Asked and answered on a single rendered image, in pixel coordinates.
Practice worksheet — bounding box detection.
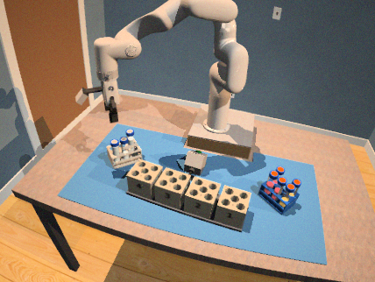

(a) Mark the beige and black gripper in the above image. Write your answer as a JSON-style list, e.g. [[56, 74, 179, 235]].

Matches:
[[97, 77, 120, 123]]

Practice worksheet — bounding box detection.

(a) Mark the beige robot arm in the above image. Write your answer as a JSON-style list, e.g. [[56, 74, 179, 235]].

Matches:
[[94, 0, 249, 133]]

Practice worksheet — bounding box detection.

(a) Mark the clear conical tube with red liquid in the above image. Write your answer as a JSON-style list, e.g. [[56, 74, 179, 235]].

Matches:
[[264, 171, 279, 194]]

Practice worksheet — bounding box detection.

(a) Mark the blue tube rack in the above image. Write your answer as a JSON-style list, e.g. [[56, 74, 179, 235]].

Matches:
[[258, 182, 300, 215]]

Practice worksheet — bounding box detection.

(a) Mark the light blue bench mat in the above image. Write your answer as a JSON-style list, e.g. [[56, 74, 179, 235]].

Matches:
[[58, 123, 327, 265]]

